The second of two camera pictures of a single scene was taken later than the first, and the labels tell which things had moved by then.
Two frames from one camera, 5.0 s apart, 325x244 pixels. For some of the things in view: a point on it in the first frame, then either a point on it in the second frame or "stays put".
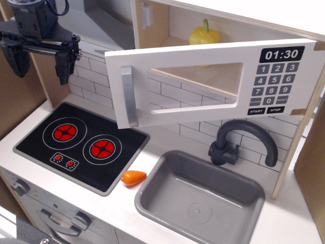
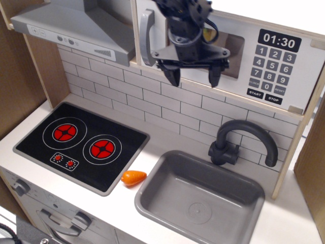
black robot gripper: x=37 y=31 to x=190 y=51
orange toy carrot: x=131 y=178 stays put
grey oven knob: x=21 y=187 stays put
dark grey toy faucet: x=222 y=153 stays put
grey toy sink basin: x=200 y=201 stays put
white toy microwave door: x=247 y=82 to x=281 y=67
